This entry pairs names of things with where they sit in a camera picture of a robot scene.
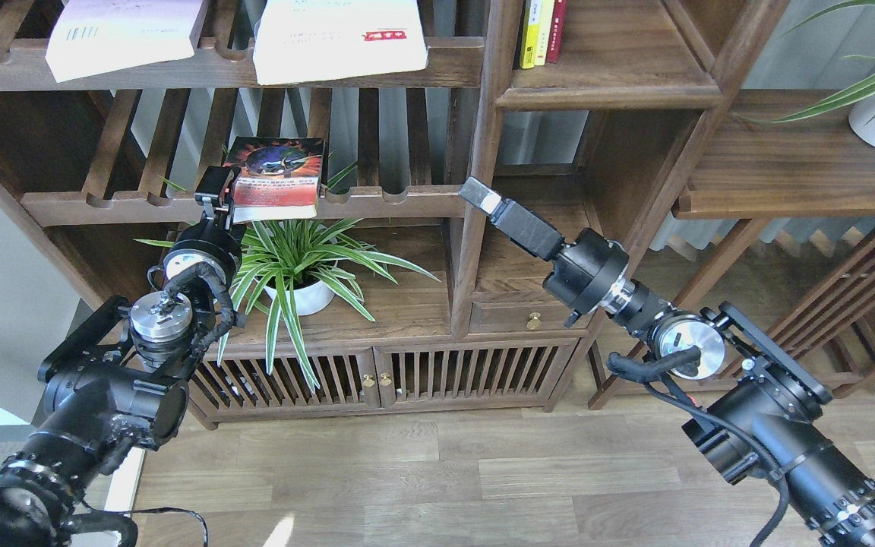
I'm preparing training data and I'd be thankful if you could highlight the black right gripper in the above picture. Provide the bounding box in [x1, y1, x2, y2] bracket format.
[458, 176, 564, 261]

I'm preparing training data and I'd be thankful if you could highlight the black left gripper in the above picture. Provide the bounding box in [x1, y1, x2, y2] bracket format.
[194, 166, 237, 229]

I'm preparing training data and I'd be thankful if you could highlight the red earth cover book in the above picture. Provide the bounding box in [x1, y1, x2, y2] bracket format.
[223, 136, 325, 223]

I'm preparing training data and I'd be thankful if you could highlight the white book red stamp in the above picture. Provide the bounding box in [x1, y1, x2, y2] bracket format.
[252, 1, 428, 86]

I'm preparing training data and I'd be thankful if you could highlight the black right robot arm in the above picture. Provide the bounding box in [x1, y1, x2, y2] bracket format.
[460, 178, 875, 546]

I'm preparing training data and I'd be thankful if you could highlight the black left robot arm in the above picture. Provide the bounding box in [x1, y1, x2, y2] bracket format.
[0, 166, 245, 546]

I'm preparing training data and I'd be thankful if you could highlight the wooden side shelf unit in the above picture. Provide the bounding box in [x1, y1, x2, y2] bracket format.
[588, 90, 875, 411]

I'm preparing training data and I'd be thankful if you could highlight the spider plant in white pot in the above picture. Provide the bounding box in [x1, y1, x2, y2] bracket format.
[231, 219, 433, 392]

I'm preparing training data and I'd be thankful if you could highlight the small wooden drawer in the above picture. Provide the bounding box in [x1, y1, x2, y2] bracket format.
[468, 301, 572, 334]

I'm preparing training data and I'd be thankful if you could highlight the dark wooden bookshelf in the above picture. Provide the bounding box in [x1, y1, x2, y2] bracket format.
[0, 1, 787, 428]

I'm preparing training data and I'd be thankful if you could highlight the yellow upright book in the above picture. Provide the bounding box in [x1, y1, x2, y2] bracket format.
[518, 0, 544, 69]
[532, 0, 555, 66]

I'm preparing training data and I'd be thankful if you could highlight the right slatted cabinet door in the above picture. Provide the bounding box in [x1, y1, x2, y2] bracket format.
[374, 339, 574, 412]

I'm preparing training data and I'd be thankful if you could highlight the slatted cabinet door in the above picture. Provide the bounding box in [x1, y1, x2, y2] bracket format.
[374, 339, 574, 412]
[187, 348, 379, 419]

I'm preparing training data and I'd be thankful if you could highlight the pale pink white book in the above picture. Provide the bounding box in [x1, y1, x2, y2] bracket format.
[45, 1, 207, 82]

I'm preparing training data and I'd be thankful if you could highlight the dark red upright book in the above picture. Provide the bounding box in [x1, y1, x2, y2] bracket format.
[545, 0, 568, 65]

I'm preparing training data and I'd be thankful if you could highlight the left slatted cabinet door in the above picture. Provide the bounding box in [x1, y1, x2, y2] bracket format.
[187, 348, 379, 419]

